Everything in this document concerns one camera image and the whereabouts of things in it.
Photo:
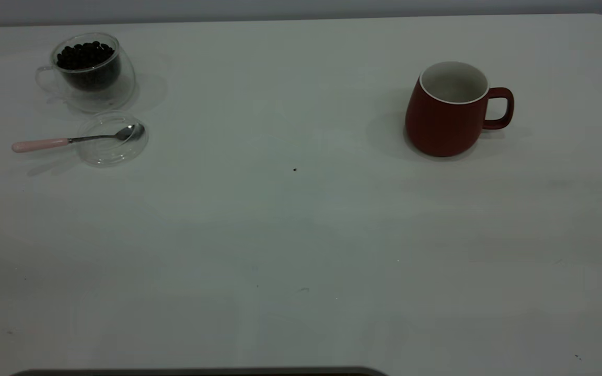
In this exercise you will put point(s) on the dark coffee beans pile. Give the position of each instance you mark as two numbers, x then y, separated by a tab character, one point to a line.
84	55

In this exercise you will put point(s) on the red ceramic mug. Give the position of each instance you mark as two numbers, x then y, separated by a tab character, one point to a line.
437	125

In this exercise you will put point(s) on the clear double-wall glass cup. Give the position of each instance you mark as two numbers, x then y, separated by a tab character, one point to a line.
124	90

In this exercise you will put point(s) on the clear glass saucer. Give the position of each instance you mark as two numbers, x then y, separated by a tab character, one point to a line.
107	157

